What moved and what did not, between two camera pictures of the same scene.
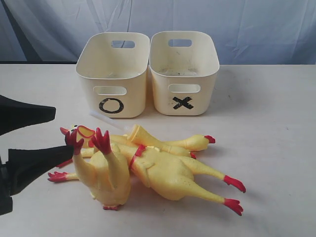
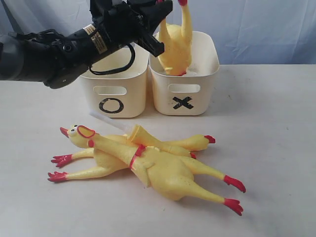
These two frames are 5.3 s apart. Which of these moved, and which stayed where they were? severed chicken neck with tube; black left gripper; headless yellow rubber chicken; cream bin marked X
Moved: headless yellow rubber chicken; black left gripper
Stayed: severed chicken neck with tube; cream bin marked X
